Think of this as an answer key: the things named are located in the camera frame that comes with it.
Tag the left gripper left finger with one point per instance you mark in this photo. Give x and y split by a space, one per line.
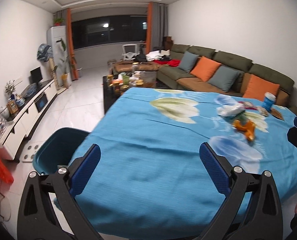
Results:
36 216

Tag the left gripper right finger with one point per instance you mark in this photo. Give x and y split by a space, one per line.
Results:
251 209

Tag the brown snack packet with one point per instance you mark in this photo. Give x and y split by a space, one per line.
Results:
275 113

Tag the beige snack packet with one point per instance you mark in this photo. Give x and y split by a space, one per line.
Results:
262 111

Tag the blue paper cup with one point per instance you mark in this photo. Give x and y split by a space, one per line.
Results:
268 102

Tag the orange peel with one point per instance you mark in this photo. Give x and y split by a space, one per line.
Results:
248 129

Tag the green snack wrapper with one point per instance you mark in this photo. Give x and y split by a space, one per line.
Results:
242 117

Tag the white tissue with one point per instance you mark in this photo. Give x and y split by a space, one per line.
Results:
230 110

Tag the red snack packet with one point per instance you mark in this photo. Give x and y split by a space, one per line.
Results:
248 105

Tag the teal trash bin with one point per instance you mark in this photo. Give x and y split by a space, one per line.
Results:
58 150

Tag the orange cushion near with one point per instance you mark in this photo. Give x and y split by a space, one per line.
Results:
258 87

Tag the orange cushion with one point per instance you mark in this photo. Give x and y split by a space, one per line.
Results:
205 69
258 87

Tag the white bathroom scale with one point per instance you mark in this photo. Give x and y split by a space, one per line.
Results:
29 152

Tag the grey cushion near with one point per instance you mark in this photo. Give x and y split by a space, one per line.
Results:
224 78

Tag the grey cushion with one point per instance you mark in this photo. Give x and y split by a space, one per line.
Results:
224 78
188 61

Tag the orange cushion far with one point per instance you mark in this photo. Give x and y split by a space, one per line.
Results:
205 69

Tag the green brown sectional sofa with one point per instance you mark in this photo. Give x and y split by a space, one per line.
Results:
175 78

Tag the blue floral blanket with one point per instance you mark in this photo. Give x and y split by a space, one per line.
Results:
150 182

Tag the white tv cabinet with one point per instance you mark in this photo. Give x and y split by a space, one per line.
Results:
24 124

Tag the grey cushion far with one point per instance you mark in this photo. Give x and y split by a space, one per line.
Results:
188 61

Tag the red blanket on sofa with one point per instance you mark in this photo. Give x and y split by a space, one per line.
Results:
171 63

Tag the black coffee table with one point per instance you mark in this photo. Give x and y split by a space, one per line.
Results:
109 94

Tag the small black monitor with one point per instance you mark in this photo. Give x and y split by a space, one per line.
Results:
36 75

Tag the orange curtain left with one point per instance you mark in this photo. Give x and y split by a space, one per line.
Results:
71 54

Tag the orange curtain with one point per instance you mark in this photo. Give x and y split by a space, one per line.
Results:
71 54
149 27

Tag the tall potted plant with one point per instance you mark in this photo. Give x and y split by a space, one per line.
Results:
65 65

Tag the orange curtain right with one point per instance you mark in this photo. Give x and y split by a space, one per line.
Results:
149 27

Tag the white standing air conditioner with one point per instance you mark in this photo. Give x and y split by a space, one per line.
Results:
53 34

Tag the white office chair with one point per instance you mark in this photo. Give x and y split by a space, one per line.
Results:
129 51

